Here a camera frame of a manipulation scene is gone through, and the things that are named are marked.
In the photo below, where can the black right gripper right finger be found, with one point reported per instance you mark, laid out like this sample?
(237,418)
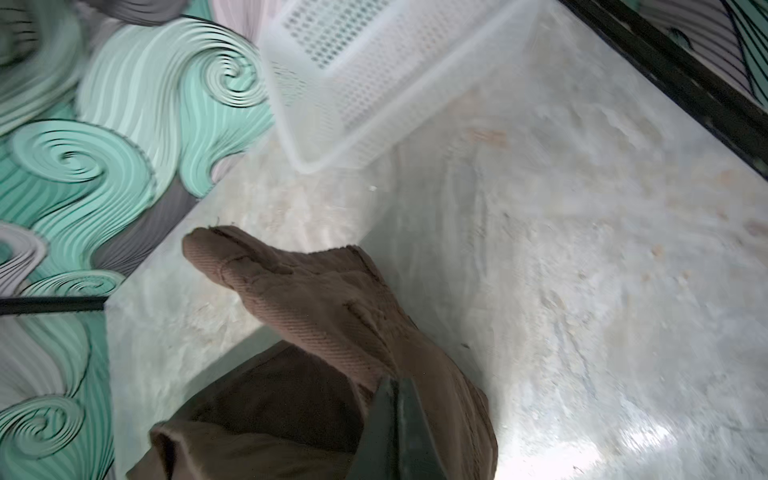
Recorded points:
(417,455)

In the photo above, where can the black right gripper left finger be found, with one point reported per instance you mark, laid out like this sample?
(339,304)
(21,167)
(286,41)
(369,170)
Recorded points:
(376,457)

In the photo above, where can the brown corduroy trousers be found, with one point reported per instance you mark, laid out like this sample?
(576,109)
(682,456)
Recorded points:
(298,409)

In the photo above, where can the white plastic laundry basket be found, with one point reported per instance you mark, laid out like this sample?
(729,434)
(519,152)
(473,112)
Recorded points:
(347,80)

